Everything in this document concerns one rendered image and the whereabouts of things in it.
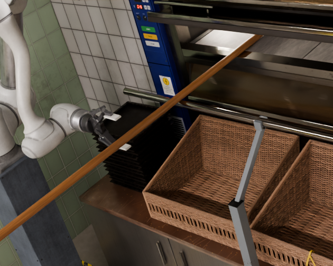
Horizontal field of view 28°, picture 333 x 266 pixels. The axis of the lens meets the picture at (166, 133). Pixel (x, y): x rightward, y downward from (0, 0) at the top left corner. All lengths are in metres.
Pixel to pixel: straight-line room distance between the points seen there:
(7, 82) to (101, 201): 0.75
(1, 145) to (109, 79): 0.90
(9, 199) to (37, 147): 0.45
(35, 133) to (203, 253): 0.86
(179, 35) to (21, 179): 0.96
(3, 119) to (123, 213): 0.71
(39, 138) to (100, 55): 1.03
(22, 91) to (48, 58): 1.06
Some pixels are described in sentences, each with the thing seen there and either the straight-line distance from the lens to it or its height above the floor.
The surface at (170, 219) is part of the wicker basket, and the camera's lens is 2.93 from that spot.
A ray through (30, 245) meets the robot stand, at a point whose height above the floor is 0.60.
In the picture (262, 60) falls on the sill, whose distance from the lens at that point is 2.76.
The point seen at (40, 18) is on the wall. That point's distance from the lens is 3.62.
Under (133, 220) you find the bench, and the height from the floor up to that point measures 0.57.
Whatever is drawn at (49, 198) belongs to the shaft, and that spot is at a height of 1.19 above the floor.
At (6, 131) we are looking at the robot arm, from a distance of 2.93.
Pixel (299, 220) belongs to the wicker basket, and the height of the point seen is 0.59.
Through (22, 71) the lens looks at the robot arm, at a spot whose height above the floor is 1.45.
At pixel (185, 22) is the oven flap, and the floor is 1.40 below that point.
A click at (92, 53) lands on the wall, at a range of 3.59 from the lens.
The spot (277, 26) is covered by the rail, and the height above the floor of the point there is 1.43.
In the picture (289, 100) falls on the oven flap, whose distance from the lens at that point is 2.78.
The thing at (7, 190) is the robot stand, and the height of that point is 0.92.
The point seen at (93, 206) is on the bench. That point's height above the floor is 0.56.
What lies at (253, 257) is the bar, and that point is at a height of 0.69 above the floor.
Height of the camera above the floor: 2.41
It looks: 30 degrees down
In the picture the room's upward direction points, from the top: 17 degrees counter-clockwise
